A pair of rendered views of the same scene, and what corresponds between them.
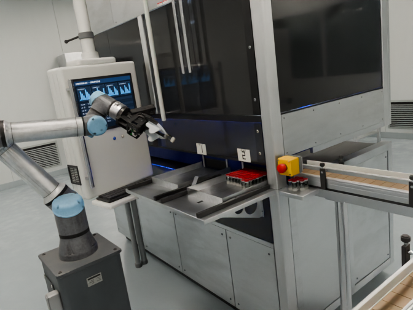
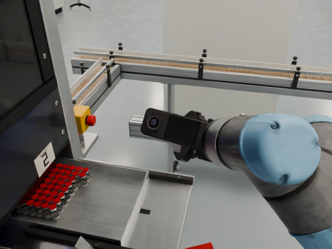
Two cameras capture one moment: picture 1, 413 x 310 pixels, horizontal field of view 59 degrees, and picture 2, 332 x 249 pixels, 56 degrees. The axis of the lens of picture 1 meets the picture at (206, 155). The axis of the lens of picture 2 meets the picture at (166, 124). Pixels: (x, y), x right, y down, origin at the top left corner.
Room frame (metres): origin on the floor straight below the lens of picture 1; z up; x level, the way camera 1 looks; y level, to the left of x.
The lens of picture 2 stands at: (1.87, 0.54, 1.58)
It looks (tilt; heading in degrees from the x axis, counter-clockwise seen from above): 34 degrees down; 229
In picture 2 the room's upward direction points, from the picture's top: straight up
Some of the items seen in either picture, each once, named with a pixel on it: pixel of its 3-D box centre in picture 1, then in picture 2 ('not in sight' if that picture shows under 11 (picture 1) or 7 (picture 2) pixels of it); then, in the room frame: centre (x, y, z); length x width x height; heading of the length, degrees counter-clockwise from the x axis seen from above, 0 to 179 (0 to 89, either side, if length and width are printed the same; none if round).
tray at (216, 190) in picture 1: (232, 185); (81, 195); (1.63, -0.10, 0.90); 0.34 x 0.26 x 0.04; 126
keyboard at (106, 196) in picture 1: (131, 188); not in sight; (2.08, 0.46, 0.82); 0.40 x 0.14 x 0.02; 136
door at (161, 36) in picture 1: (171, 61); not in sight; (2.12, 0.13, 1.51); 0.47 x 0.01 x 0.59; 36
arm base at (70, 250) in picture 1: (76, 240); not in sight; (1.37, 0.56, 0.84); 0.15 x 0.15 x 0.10
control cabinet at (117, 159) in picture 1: (103, 125); not in sight; (2.24, 0.60, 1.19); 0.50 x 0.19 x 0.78; 136
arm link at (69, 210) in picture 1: (69, 213); not in sight; (1.38, 0.57, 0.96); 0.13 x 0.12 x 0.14; 23
